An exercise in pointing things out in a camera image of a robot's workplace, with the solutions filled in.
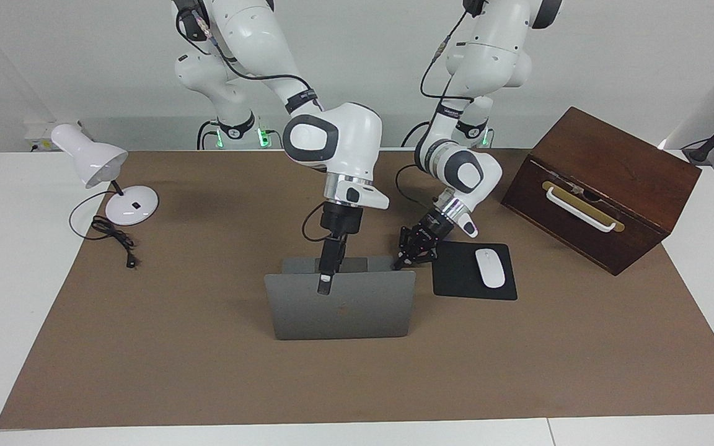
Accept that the brown table mat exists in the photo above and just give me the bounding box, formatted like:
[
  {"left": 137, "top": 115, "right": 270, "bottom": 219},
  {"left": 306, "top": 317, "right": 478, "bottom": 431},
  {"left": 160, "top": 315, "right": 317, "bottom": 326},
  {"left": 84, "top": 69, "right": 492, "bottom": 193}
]
[{"left": 0, "top": 149, "right": 714, "bottom": 429}]

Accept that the black arm base cable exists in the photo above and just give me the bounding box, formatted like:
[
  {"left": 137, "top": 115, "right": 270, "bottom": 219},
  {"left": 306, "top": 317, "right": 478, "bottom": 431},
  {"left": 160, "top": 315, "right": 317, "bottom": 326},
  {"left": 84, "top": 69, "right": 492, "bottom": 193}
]
[
  {"left": 196, "top": 120, "right": 221, "bottom": 150},
  {"left": 401, "top": 121, "right": 435, "bottom": 148}
]

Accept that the grey apple laptop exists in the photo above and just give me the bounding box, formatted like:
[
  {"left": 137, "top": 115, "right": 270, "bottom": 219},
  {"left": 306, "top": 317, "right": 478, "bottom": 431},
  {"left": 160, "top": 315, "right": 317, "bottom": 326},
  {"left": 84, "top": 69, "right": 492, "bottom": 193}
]
[{"left": 264, "top": 256, "right": 417, "bottom": 340}]

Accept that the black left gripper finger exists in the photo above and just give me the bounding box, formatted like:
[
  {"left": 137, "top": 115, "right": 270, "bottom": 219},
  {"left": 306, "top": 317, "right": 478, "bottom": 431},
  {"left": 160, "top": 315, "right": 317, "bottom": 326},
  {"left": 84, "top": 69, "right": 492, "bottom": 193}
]
[
  {"left": 392, "top": 244, "right": 439, "bottom": 272},
  {"left": 397, "top": 227, "right": 423, "bottom": 256}
]

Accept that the white desk lamp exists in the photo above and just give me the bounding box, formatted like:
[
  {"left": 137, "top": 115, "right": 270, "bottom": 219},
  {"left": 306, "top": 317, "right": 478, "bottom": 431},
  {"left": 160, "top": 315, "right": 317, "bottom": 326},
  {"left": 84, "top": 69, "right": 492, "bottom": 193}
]
[{"left": 50, "top": 123, "right": 159, "bottom": 227}]

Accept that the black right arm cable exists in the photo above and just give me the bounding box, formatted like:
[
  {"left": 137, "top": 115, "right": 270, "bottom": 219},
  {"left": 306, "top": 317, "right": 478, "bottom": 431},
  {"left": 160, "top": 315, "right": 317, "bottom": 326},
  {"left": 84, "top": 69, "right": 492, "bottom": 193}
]
[{"left": 175, "top": 0, "right": 334, "bottom": 243}]

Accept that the black lamp power cable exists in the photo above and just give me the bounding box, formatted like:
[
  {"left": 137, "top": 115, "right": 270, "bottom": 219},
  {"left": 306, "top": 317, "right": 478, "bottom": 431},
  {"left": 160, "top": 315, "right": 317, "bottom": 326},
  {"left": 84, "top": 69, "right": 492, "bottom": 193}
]
[{"left": 69, "top": 189, "right": 139, "bottom": 269}]

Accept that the black mouse pad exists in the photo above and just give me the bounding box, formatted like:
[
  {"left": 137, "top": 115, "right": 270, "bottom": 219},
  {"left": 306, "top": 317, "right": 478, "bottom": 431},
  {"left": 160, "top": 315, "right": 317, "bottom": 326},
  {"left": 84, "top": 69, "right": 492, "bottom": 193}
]
[{"left": 433, "top": 242, "right": 518, "bottom": 301}]

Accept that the white computer mouse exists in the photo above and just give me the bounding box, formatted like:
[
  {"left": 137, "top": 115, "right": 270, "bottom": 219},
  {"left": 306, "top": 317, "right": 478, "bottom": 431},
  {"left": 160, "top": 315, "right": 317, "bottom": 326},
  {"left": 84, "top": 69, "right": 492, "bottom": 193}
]
[{"left": 475, "top": 248, "right": 506, "bottom": 289}]

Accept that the dark brown wooden box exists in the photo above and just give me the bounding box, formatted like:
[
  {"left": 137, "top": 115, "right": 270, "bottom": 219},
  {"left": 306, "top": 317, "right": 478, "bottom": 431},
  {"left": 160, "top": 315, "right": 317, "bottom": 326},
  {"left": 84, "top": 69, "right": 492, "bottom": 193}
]
[{"left": 501, "top": 107, "right": 702, "bottom": 276}]

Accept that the white wall power strip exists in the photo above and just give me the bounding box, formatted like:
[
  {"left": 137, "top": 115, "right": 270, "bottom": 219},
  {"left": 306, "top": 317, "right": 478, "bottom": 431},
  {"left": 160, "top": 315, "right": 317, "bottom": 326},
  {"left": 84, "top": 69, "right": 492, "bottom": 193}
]
[{"left": 24, "top": 121, "right": 85, "bottom": 152}]

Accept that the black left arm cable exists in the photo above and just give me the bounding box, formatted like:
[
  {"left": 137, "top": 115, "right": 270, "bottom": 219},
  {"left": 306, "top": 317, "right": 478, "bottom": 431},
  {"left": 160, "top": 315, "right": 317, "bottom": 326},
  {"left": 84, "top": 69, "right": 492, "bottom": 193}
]
[{"left": 394, "top": 9, "right": 477, "bottom": 216}]

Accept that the white box handle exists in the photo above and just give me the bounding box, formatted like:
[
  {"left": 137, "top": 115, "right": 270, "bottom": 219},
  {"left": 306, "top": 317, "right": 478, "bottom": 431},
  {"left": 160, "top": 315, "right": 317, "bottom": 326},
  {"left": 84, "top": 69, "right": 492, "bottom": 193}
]
[{"left": 546, "top": 186, "right": 618, "bottom": 233}]

